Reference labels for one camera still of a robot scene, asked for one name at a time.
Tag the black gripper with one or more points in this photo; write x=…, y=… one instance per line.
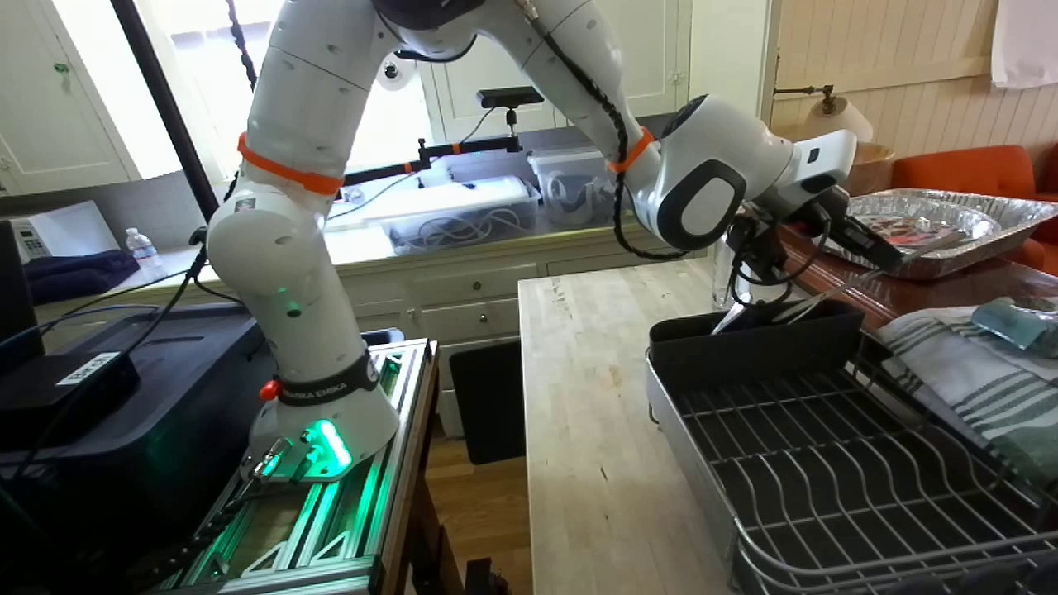
x=752, y=234

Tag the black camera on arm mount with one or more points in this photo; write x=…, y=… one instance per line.
x=493, y=100

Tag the wooden bowl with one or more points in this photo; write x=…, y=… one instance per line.
x=871, y=168

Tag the green striped dish towel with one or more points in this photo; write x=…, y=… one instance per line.
x=991, y=396

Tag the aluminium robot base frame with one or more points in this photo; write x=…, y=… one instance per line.
x=279, y=529

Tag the aluminium foil tray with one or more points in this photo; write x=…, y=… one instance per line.
x=944, y=234

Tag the black wire drying rack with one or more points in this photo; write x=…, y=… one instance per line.
x=812, y=488

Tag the teal sponge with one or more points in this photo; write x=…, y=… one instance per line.
x=1017, y=327

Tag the utensil in cutlery holder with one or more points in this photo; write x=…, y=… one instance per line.
x=737, y=307

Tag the clear plastic storage bin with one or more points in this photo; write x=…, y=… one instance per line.
x=574, y=188

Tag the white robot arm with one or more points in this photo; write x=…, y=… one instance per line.
x=689, y=184

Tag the brown wooden side table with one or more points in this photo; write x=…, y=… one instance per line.
x=885, y=298

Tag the small water bottle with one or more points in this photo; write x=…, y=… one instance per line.
x=138, y=245

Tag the black computer box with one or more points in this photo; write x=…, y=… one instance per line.
x=117, y=448

